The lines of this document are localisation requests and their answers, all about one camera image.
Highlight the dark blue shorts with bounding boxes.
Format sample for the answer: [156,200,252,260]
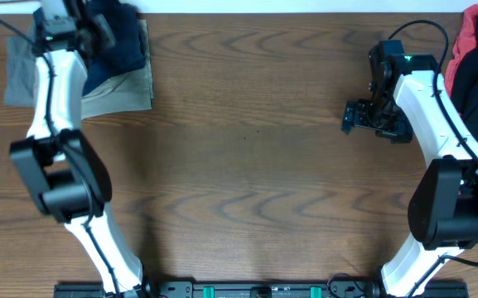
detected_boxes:
[83,0,146,95]

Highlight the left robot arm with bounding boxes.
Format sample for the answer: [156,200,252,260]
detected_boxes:
[10,1,153,297]

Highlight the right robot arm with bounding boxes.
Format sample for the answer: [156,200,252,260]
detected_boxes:
[341,40,478,297]

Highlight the folded grey garment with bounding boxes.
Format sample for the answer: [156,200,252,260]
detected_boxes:
[4,36,36,107]

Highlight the red garment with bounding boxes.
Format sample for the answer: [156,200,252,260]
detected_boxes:
[445,4,478,114]

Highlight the folded khaki shorts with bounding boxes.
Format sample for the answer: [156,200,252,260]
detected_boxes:
[81,20,154,119]

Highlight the right black cable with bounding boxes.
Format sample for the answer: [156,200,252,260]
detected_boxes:
[387,19,478,298]

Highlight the black cable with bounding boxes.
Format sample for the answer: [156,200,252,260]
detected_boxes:
[0,4,123,298]
[387,19,478,298]

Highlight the left black cable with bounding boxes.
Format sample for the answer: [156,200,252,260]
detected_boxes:
[0,4,123,298]

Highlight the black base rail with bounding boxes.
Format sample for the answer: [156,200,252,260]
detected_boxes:
[53,278,470,298]

